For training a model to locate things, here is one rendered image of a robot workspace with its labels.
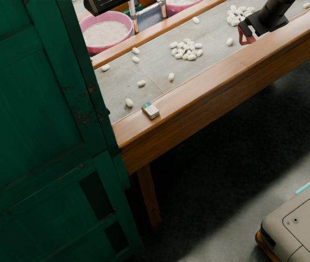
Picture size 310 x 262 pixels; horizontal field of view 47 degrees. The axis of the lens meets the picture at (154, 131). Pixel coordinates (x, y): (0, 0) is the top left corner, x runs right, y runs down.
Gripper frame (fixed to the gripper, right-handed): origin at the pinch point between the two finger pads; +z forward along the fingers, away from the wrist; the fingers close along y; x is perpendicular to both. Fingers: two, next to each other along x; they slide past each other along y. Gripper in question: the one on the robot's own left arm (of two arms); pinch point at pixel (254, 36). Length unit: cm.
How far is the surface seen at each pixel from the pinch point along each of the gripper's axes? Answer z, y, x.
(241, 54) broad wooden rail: 27.9, -11.6, -3.9
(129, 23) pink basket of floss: 52, 11, -48
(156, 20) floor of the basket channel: 60, -5, -48
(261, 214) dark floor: 82, -4, 59
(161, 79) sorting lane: 34.8, 19.1, -11.8
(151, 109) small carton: 24.1, 32.3, -0.8
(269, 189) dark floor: 85, -17, 52
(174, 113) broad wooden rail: 24.2, 26.0, 4.2
